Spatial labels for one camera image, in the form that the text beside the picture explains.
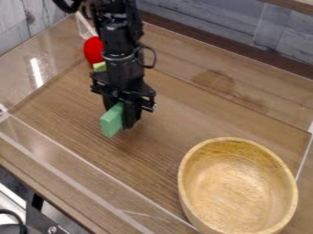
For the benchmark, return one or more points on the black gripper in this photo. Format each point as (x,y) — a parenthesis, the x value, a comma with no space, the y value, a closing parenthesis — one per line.
(122,83)

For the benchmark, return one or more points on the green rectangular block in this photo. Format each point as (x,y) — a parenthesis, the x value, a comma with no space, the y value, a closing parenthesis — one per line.
(111,122)

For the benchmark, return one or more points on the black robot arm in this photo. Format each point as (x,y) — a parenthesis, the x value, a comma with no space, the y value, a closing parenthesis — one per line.
(118,26)

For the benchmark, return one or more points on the brown wooden bowl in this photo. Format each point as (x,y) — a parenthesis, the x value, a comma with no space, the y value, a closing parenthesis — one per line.
(236,188)

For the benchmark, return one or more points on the red plush strawberry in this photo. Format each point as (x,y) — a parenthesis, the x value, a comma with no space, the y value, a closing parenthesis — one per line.
(93,49)

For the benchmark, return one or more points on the black table leg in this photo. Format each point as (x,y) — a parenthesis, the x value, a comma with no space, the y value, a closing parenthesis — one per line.
(38,201)

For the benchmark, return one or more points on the clear acrylic corner bracket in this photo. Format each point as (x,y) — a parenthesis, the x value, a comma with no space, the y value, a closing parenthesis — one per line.
(84,28)

